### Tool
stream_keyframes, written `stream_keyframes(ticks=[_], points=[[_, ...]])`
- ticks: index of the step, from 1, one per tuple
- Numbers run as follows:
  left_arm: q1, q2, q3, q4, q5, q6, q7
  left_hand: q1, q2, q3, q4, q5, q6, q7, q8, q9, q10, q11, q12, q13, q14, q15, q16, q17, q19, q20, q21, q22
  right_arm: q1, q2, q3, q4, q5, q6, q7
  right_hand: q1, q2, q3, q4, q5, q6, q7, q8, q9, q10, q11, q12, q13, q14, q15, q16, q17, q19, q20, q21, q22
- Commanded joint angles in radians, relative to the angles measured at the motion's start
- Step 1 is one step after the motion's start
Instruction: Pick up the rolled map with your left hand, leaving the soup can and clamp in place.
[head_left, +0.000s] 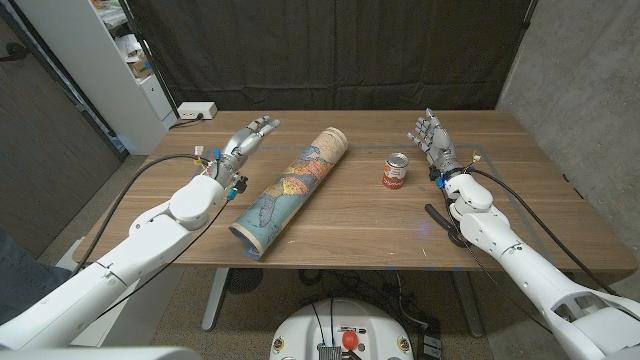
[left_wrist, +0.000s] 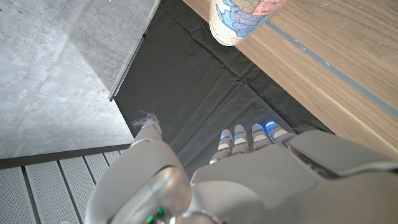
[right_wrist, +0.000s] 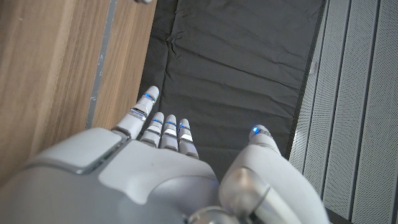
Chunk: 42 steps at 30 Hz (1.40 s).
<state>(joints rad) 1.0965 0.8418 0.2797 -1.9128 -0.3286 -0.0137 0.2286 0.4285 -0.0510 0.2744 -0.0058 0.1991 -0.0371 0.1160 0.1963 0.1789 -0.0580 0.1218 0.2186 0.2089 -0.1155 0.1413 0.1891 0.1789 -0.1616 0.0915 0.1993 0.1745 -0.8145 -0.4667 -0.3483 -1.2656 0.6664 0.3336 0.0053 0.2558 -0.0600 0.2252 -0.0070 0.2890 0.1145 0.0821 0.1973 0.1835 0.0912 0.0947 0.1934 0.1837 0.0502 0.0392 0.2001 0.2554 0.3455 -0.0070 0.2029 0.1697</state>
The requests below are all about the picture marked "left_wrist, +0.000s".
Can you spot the perforated grey panel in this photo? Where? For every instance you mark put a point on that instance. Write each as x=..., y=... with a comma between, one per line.
x=46, y=189

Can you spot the black backdrop stand pole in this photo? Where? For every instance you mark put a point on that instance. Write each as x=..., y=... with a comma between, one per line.
x=127, y=68

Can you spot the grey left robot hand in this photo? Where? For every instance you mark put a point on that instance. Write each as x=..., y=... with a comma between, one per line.
x=255, y=189

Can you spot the map-printed cup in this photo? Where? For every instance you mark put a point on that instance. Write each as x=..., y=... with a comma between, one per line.
x=236, y=21

